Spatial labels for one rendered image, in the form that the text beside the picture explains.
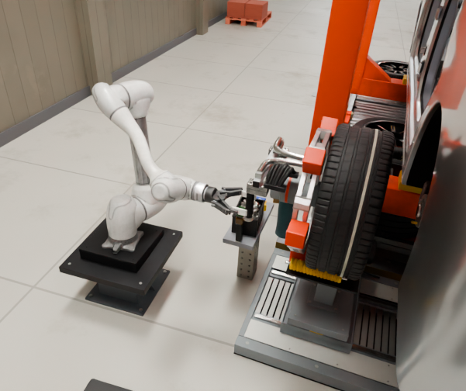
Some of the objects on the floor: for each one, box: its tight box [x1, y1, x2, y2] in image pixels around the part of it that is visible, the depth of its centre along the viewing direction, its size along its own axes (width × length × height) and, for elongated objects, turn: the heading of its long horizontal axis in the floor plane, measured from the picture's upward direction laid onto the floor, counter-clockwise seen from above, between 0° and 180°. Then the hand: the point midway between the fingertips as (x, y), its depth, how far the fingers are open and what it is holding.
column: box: [236, 235, 261, 281], centre depth 249 cm, size 10×10×42 cm
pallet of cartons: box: [225, 0, 272, 28], centre depth 903 cm, size 121×83×44 cm
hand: (249, 204), depth 180 cm, fingers open, 13 cm apart
